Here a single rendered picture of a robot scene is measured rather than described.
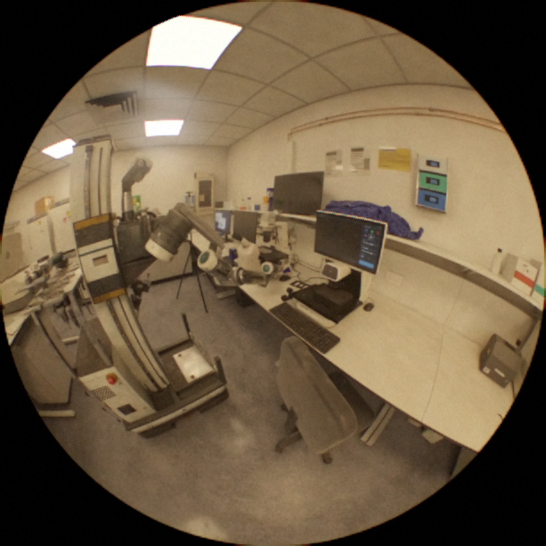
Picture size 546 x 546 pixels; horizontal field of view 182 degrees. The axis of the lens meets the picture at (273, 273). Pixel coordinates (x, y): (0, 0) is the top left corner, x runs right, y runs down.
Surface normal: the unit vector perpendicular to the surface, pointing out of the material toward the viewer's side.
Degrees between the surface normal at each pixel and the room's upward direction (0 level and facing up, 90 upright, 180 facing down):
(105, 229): 90
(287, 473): 0
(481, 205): 90
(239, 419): 0
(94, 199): 90
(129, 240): 90
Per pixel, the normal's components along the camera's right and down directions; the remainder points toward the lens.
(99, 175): 0.71, 0.30
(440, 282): -0.80, 0.21
